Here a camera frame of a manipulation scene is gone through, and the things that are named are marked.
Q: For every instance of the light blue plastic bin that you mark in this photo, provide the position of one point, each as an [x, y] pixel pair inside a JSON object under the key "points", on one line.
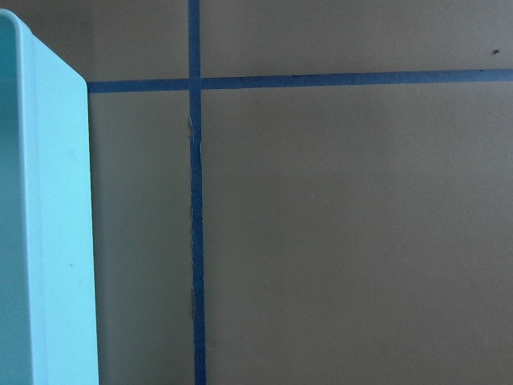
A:
{"points": [[48, 320]]}

